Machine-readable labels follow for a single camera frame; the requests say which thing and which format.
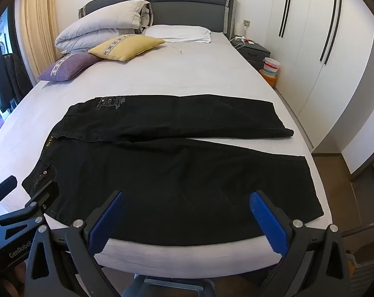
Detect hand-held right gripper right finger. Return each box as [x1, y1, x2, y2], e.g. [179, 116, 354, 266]
[249, 190, 351, 297]

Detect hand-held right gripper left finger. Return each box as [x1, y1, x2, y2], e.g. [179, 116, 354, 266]
[26, 190, 135, 297]

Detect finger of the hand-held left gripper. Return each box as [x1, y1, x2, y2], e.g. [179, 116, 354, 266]
[0, 176, 18, 215]
[23, 182, 60, 215]

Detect black pants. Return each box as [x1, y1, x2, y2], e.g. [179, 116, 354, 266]
[21, 94, 325, 246]

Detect dark hanging jackets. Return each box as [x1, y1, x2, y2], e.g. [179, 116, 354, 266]
[0, 54, 31, 112]

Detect grey plastic basket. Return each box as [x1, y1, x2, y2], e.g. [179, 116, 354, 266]
[345, 220, 374, 297]

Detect purple cushion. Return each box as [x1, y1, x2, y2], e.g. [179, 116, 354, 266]
[38, 52, 102, 82]

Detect white wardrobe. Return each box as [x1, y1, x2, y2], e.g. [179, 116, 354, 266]
[230, 0, 374, 155]

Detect striped plastic bucket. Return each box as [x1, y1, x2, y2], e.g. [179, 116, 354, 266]
[263, 57, 281, 78]

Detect beige curtain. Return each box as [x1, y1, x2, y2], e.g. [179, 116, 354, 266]
[18, 0, 64, 84]

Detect yellow cushion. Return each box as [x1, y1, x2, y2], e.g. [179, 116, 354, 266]
[88, 35, 166, 62]

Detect bed with white sheet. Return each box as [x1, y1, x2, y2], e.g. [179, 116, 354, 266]
[0, 32, 333, 270]

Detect dark grey nightstand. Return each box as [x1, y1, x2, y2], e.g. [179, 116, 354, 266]
[230, 37, 271, 69]

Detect white pillow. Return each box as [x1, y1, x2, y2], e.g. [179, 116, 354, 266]
[144, 25, 212, 44]
[55, 0, 153, 51]

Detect grey padded headboard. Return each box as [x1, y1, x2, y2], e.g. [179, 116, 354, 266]
[79, 0, 239, 41]

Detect white charger with cable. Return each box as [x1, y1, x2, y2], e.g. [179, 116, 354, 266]
[233, 36, 256, 46]

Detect long wardrobe handle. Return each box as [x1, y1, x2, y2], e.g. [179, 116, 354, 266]
[281, 0, 295, 37]
[279, 0, 291, 36]
[323, 0, 343, 65]
[320, 0, 339, 62]

